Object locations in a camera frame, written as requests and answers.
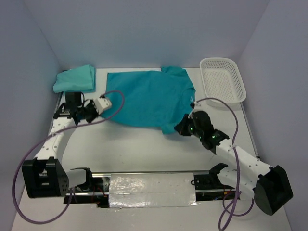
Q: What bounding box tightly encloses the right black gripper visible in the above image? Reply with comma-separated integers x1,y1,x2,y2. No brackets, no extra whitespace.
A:
175,113,204,138

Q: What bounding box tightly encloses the light green t shirt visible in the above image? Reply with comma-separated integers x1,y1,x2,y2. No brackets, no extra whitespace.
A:
52,67,81,93

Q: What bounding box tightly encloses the dark teal t shirt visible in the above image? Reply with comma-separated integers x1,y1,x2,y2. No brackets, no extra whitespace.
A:
102,67,195,134

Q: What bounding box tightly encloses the turquoise t shirt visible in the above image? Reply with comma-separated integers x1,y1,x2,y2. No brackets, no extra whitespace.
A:
80,65,96,93

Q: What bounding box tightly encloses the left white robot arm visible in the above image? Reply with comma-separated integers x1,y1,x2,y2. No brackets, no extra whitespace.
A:
22,92,98,198

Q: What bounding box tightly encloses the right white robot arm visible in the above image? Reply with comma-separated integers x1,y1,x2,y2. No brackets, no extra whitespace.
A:
175,111,293,216

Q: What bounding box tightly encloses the white plastic laundry basket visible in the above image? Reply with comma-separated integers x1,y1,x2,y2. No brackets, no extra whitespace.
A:
199,57,247,107

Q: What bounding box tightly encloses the silver tape patch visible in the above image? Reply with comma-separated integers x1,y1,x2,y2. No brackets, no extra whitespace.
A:
108,173,197,208

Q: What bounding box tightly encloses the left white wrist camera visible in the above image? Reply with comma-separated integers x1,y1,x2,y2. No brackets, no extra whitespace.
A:
94,96,112,115

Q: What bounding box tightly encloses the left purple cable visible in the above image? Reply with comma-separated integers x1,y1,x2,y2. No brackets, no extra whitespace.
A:
12,90,126,223

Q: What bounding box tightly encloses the purple cable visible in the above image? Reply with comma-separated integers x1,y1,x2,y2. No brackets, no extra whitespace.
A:
191,97,255,231
12,90,126,223

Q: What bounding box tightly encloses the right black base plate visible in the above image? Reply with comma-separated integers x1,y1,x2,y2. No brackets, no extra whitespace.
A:
190,174,235,202

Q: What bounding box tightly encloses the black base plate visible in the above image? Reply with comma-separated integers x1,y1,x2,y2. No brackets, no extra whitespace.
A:
70,176,110,208
190,174,235,202

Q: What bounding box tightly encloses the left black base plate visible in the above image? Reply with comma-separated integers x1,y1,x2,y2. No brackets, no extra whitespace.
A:
70,176,110,208

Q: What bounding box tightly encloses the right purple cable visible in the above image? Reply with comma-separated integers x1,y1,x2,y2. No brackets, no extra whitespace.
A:
191,97,255,231

